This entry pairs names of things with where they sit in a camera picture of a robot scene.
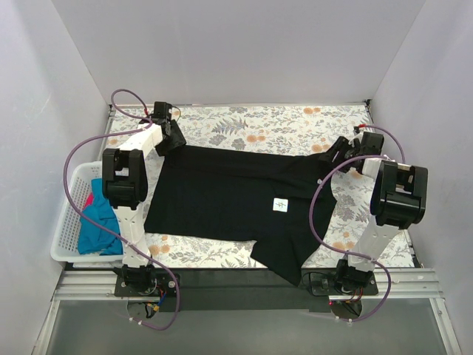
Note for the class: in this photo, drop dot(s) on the white plastic laundry basket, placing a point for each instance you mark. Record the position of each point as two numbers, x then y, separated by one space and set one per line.
64 246

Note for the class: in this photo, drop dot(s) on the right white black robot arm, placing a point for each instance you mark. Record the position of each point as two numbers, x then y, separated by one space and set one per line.
398 200

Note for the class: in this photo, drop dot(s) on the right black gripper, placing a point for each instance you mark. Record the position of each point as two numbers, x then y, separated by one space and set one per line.
340 149

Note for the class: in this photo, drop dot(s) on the black t shirt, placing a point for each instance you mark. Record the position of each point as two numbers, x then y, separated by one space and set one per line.
242 196

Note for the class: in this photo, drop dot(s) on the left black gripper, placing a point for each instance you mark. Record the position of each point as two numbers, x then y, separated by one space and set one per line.
171 134

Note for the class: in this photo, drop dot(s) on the aluminium frame rail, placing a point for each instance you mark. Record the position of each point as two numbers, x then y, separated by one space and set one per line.
412 283

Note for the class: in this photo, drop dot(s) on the floral tablecloth mat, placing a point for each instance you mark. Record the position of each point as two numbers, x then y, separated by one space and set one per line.
282 130

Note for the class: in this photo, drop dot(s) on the pink t shirt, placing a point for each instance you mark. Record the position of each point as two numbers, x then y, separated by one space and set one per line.
89 200

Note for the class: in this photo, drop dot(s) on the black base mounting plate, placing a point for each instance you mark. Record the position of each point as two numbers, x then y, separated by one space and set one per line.
237 289

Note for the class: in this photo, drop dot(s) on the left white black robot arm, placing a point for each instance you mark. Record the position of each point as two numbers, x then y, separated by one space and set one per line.
125 186

